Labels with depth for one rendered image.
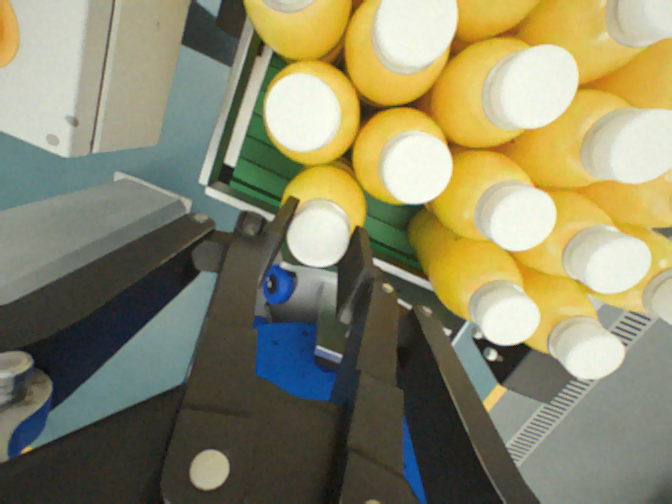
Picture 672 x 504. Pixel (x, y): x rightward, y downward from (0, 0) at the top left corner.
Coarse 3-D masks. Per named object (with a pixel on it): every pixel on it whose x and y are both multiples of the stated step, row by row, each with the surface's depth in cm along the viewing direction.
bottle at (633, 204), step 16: (592, 192) 26; (608, 192) 24; (624, 192) 23; (640, 192) 22; (656, 192) 22; (608, 208) 25; (624, 208) 24; (640, 208) 23; (656, 208) 22; (624, 224) 26; (640, 224) 24; (656, 224) 23
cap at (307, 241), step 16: (304, 208) 20; (320, 208) 20; (304, 224) 20; (320, 224) 20; (336, 224) 20; (288, 240) 20; (304, 240) 20; (320, 240) 20; (336, 240) 20; (304, 256) 21; (320, 256) 21; (336, 256) 20
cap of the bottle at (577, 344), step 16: (560, 336) 24; (576, 336) 23; (592, 336) 23; (608, 336) 22; (560, 352) 24; (576, 352) 23; (592, 352) 23; (608, 352) 23; (624, 352) 23; (576, 368) 23; (592, 368) 23; (608, 368) 23
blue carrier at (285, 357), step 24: (264, 336) 33; (288, 336) 35; (312, 336) 36; (264, 360) 30; (288, 360) 31; (312, 360) 33; (288, 384) 29; (312, 384) 30; (408, 432) 30; (408, 456) 28; (408, 480) 26
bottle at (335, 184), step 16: (336, 160) 30; (304, 176) 24; (320, 176) 23; (336, 176) 24; (352, 176) 27; (288, 192) 24; (304, 192) 22; (320, 192) 22; (336, 192) 22; (352, 192) 24; (336, 208) 21; (352, 208) 23; (352, 224) 23
